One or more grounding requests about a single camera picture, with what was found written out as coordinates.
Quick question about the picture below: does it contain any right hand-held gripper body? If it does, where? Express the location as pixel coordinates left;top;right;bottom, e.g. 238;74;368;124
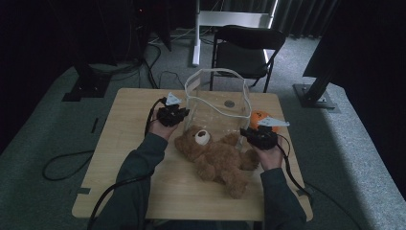
245;116;291;151

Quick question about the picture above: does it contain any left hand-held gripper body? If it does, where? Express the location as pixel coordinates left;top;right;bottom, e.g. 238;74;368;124
155;92;186;128

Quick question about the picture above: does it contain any clear plastic bag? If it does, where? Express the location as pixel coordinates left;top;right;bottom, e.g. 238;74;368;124
183;67;253;151

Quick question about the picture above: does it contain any brown teddy bear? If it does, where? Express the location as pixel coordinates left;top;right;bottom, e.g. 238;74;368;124
173;125;260;199

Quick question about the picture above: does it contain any person's left hand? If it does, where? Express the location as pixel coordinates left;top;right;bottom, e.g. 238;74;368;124
147;106;180;142

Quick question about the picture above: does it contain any person's right hand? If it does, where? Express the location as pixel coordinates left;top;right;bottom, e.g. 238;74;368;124
254;135;285;173

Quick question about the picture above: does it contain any black stand with metal plate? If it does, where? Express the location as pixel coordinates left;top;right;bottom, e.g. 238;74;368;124
292;68;340;113

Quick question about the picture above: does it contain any black folding chair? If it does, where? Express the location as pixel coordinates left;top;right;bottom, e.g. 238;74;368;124
210;24;287;94

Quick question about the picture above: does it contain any black stand base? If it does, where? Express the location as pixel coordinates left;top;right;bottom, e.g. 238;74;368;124
61;61;113;103

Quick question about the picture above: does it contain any dark equipment rack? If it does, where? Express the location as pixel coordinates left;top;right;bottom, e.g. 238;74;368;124
121;0;173;62

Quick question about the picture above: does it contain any left hand-held gripper cable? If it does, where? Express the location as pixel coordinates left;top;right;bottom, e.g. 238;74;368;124
86;96;169;230

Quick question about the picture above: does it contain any hand-held gripper cable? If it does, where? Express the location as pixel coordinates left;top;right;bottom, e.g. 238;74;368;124
275;133;363;230
86;96;169;230

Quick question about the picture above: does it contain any right hand-held gripper cable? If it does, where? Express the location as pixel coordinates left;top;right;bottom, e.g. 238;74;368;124
275;133;363;230

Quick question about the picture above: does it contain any thin black cable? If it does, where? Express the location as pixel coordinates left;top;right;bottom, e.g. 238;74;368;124
157;70;186;90

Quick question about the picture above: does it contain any thick black cable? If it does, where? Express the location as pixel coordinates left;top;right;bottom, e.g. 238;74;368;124
140;41;163;90

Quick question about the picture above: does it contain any white cable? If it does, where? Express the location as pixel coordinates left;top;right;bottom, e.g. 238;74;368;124
147;27;196;45

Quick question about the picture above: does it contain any white desk frame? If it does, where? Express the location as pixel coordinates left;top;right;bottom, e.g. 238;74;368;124
191;0;279;67

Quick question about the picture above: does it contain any black looped cable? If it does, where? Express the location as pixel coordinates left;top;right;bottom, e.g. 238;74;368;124
42;149;96;182

